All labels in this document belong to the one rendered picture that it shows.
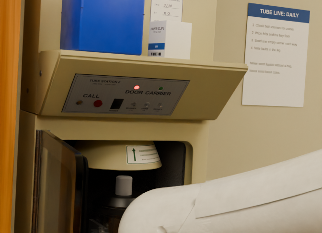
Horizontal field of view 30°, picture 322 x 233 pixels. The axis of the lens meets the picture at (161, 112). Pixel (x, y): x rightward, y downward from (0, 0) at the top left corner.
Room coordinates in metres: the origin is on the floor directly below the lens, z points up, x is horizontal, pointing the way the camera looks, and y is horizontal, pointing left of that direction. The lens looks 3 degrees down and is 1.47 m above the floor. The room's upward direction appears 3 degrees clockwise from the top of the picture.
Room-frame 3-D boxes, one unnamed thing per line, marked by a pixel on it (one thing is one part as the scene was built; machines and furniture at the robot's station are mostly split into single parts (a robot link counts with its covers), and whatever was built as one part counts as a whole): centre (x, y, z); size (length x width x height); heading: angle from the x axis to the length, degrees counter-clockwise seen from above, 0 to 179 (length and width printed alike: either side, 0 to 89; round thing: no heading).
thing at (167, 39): (0.98, -0.01, 1.54); 0.05 x 0.05 x 0.06; 34
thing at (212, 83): (0.97, 0.03, 1.46); 0.32 x 0.12 x 0.10; 116
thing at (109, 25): (0.93, 0.10, 1.56); 0.10 x 0.10 x 0.09; 26
